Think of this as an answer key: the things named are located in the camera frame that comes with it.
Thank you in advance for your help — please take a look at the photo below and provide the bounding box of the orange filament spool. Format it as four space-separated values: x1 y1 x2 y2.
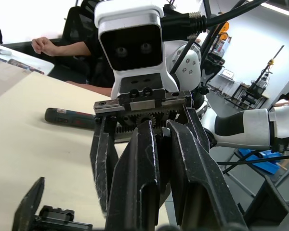
220 21 231 34

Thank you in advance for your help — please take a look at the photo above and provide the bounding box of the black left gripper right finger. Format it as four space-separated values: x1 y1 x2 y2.
165 119 248 231

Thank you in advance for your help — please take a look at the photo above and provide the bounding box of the dark electric screwdriver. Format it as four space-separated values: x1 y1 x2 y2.
44 107 100 130

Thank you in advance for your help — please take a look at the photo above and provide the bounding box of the blue plastic tray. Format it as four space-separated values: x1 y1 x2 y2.
238 148 286 175

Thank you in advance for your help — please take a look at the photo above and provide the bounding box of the person's bare hand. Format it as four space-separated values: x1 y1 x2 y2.
31 36 56 57

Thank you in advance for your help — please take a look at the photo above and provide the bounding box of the black tripod stand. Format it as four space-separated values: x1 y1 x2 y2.
254 44 286 91

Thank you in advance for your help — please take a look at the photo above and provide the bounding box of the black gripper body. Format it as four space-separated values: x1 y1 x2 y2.
33 205 94 231

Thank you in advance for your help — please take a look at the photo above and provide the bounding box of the person in black shirt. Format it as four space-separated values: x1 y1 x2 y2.
72 39 116 89

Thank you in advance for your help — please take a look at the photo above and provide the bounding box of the long ceiling light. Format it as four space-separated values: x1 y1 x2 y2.
261 0 289 15

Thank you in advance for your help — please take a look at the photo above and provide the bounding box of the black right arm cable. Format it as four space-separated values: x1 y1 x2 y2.
161 0 268 33

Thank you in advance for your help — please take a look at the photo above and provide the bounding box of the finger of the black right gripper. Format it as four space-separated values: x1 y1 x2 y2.
90 116 120 214
180 105 212 155

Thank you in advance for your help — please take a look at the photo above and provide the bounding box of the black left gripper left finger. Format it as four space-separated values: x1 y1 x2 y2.
105 119 160 231

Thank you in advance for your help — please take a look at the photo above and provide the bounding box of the black mesh office chair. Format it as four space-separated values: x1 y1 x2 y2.
61 0 99 84

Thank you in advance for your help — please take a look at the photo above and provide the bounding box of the printed colour brochure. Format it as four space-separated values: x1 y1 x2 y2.
7 58 45 75

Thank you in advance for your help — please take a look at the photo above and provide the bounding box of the black ribbed finger piece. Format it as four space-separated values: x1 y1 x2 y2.
11 176 46 231

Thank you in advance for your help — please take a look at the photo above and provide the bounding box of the black metal rack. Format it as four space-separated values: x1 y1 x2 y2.
231 81 270 112

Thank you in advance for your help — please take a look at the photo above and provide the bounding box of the white desk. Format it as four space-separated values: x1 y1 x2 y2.
0 51 55 76

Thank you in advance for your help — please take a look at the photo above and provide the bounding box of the small open laptop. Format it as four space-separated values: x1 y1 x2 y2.
219 68 236 81

